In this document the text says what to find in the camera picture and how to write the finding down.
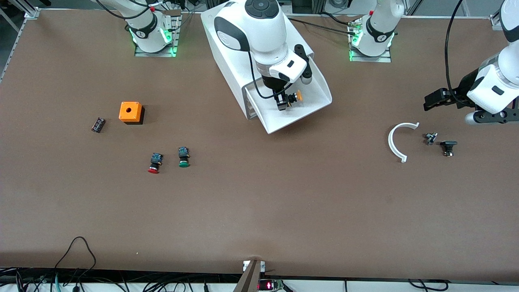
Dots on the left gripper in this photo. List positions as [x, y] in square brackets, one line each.
[465, 92]

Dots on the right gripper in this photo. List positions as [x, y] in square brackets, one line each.
[274, 84]

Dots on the yellow push button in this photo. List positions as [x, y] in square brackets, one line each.
[299, 96]

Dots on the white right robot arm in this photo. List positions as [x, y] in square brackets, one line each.
[263, 32]

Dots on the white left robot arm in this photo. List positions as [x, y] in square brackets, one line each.
[381, 20]

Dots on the black push button part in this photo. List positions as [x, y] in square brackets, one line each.
[448, 145]

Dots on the green push button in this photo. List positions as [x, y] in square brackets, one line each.
[184, 158]

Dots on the red push button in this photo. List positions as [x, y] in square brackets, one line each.
[155, 162]

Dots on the small grey metal part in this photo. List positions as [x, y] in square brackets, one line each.
[430, 138]

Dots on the red-lit electronic board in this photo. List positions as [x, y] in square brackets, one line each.
[267, 285]

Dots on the small black contact block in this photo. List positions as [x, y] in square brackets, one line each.
[98, 125]

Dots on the white curved plastic bracket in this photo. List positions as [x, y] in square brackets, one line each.
[390, 142]

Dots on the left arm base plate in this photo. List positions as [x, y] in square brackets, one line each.
[371, 59]

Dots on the aluminium frame profile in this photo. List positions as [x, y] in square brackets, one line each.
[496, 22]

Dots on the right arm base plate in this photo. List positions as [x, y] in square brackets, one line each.
[156, 53]

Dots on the orange button enclosure box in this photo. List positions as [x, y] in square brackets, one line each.
[129, 111]

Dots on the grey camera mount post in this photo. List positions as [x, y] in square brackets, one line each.
[249, 280]

